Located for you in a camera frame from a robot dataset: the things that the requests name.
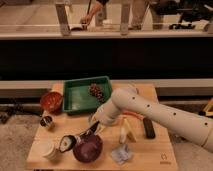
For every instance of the white yellow corn toy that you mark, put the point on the white yellow corn toy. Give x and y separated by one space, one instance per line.
126 132

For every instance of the red orange bowl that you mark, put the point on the red orange bowl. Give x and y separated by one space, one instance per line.
51 101

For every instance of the green plastic tray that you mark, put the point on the green plastic tray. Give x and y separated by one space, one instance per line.
77 97

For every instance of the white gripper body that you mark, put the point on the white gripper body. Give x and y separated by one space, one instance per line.
101 117

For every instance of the orange carrot toy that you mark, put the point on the orange carrot toy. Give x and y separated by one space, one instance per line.
133 115

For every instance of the white stacked cups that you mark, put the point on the white stacked cups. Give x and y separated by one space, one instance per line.
48 149

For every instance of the blue grey cloth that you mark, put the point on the blue grey cloth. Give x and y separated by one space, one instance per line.
121 154

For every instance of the wooden table board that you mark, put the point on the wooden table board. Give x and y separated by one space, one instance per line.
148 155

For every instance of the black white brush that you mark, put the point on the black white brush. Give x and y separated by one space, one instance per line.
68 142

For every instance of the black rectangular block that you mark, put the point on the black rectangular block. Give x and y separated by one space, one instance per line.
149 129

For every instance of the purple bowl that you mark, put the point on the purple bowl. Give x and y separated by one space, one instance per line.
88 149

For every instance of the dark grape bunch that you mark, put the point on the dark grape bunch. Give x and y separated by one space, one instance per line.
96 91

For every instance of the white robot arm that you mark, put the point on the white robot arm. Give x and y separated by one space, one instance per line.
195 128

